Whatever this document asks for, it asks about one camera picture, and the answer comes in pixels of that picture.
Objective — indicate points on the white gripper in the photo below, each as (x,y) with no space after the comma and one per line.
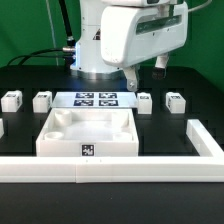
(130,35)

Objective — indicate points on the white square table top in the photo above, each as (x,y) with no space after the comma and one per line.
(88,133)

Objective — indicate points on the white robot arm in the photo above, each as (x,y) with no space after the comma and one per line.
(88,62)

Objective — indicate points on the marker plate with tags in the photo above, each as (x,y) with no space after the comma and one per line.
(95,100)

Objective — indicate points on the white block at left edge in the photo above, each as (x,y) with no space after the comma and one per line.
(1,128)

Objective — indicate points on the white L-shaped obstacle fence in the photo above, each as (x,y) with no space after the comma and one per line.
(206,166)

